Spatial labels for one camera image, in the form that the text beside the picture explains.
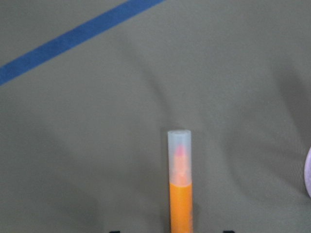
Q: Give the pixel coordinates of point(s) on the orange marker pen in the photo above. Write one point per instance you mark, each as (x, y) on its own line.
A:
(180, 181)

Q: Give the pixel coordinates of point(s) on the pink mesh pen holder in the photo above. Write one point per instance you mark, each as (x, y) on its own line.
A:
(307, 173)

